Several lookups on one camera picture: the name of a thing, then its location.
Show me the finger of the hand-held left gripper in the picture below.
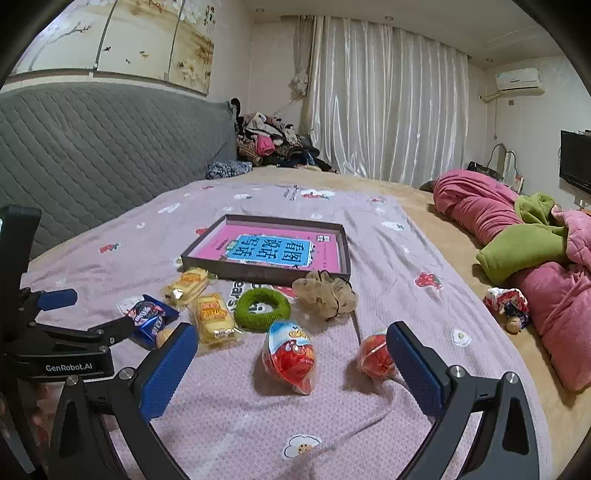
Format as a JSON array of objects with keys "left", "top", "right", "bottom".
[
  {"left": 16, "top": 287, "right": 78, "bottom": 324},
  {"left": 28, "top": 315, "right": 137, "bottom": 356}
]

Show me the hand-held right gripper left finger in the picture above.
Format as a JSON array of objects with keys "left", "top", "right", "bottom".
[{"left": 48, "top": 322, "right": 199, "bottom": 480}]

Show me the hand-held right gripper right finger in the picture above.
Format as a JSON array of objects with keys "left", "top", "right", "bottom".
[{"left": 385, "top": 322, "right": 541, "bottom": 480}]

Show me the small red toy egg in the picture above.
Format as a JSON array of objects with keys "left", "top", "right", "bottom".
[{"left": 356, "top": 329, "right": 398, "bottom": 381}]

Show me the blue cookie packet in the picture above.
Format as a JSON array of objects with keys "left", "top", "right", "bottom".
[{"left": 126, "top": 295, "right": 181, "bottom": 350}]

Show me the yellow cake packet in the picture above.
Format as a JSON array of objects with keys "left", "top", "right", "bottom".
[
  {"left": 191, "top": 293, "right": 243, "bottom": 346},
  {"left": 161, "top": 267, "right": 218, "bottom": 309}
]

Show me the green fuzzy hair ring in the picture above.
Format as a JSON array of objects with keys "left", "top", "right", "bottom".
[{"left": 233, "top": 288, "right": 293, "bottom": 332}]

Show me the large red white toy egg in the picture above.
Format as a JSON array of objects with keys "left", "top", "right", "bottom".
[{"left": 261, "top": 319, "right": 320, "bottom": 396}]

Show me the dark brown shallow box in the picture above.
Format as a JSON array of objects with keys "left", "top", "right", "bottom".
[{"left": 180, "top": 213, "right": 352, "bottom": 286}]

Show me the purple strawberry printed blanket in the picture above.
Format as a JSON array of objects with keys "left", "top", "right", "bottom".
[{"left": 21, "top": 181, "right": 552, "bottom": 480}]

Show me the small doll toy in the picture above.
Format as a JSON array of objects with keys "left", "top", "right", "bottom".
[{"left": 483, "top": 287, "right": 531, "bottom": 334}]

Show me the beige hair scrunchie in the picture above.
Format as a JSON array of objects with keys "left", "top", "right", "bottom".
[{"left": 292, "top": 270, "right": 360, "bottom": 321}]

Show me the grey quilted headboard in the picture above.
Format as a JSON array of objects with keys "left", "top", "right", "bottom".
[{"left": 0, "top": 79, "right": 238, "bottom": 264}]

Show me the beige bed sheet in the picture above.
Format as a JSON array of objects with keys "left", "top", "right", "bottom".
[{"left": 28, "top": 166, "right": 591, "bottom": 480}]

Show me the green blanket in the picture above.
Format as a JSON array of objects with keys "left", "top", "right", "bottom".
[{"left": 475, "top": 193, "right": 571, "bottom": 286}]

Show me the pink quilt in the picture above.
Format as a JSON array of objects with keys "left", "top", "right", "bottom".
[{"left": 431, "top": 168, "right": 591, "bottom": 393}]

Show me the blue patterned cloth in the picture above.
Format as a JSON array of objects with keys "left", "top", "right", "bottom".
[{"left": 205, "top": 159, "right": 254, "bottom": 181}]

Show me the black bag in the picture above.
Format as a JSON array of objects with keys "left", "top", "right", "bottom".
[{"left": 466, "top": 161, "right": 504, "bottom": 182}]

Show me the pile of clothes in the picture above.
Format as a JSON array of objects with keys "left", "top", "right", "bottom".
[{"left": 228, "top": 98, "right": 340, "bottom": 174}]

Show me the black television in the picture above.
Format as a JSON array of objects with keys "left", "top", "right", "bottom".
[{"left": 558, "top": 130, "right": 591, "bottom": 195}]

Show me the white shiny curtain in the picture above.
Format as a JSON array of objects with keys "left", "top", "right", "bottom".
[{"left": 305, "top": 16, "right": 469, "bottom": 190}]

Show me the white air conditioner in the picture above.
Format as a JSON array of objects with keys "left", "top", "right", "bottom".
[{"left": 495, "top": 68, "right": 546, "bottom": 97}]

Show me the beige tied curtain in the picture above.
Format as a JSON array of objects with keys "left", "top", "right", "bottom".
[{"left": 288, "top": 16, "right": 324, "bottom": 100}]

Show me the arched metal frame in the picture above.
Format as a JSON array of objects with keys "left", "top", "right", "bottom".
[{"left": 489, "top": 143, "right": 525, "bottom": 190}]

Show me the floral wall poster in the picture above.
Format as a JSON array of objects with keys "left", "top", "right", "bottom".
[{"left": 9, "top": 0, "right": 218, "bottom": 97}]

